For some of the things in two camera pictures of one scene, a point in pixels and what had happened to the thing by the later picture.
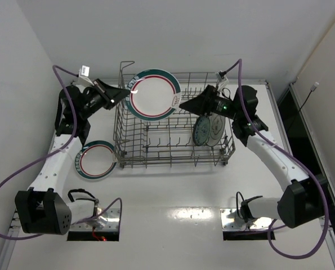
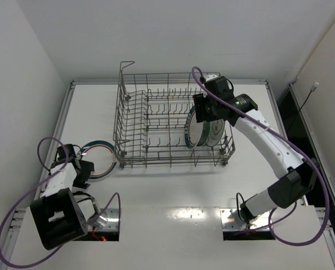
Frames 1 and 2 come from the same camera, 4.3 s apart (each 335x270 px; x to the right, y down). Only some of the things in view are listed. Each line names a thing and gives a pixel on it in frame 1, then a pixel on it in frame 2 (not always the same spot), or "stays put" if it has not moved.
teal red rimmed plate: x=155 y=94 → x=196 y=134
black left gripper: x=106 y=95 → x=84 y=172
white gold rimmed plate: x=218 y=125 stays put
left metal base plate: x=112 y=215 stays put
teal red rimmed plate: x=97 y=160 stays put
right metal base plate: x=232 y=219 stays put
